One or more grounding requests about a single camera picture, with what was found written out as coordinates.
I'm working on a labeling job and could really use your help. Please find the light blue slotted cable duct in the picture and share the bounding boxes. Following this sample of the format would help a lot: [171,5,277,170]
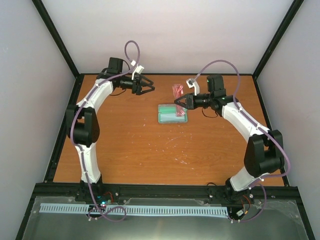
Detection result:
[38,203,229,218]

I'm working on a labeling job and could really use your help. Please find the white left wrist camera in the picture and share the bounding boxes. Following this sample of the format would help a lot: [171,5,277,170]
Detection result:
[130,60,145,80]

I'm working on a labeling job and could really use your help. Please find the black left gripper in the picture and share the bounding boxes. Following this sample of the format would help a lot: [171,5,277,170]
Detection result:
[118,73,155,96]

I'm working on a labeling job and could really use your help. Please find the light blue cleaning cloth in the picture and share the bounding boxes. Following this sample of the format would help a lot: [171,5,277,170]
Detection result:
[158,113,188,124]

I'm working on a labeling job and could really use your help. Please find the black left frame post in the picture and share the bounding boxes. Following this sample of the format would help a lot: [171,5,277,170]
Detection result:
[32,0,80,79]

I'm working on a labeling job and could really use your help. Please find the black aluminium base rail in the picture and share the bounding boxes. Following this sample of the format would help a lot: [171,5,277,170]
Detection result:
[33,182,300,202]

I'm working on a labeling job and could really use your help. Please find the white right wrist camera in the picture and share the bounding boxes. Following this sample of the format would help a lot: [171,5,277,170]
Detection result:
[186,78,200,96]

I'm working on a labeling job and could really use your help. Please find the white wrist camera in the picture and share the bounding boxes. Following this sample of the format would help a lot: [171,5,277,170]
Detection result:
[186,78,200,96]
[130,60,145,80]

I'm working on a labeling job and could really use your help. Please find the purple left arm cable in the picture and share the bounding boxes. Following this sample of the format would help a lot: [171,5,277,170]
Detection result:
[69,40,141,223]

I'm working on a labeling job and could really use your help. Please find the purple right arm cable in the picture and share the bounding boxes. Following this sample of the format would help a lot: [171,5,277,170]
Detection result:
[193,59,292,224]

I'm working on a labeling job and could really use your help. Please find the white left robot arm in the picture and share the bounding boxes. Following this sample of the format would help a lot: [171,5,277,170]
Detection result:
[65,57,155,202]

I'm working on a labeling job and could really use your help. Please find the grey glasses case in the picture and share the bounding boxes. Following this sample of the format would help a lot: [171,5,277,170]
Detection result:
[157,104,188,124]

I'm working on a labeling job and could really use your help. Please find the black frame post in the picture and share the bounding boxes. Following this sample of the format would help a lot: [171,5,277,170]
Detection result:
[32,0,80,79]
[251,0,306,78]

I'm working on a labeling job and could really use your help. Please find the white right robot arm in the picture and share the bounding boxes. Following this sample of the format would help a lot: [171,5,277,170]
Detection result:
[174,75,285,202]

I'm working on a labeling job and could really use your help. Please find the black right frame post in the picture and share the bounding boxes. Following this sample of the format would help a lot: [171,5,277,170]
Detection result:
[251,0,306,78]

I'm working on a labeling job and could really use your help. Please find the black table edge rail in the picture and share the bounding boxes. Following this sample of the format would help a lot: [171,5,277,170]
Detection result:
[80,72,253,77]

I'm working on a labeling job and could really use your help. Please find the red transparent sunglasses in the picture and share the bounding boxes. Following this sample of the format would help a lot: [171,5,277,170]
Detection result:
[172,84,185,117]

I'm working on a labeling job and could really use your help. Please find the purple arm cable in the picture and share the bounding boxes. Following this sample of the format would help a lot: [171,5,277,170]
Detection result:
[193,59,292,224]
[69,40,141,223]

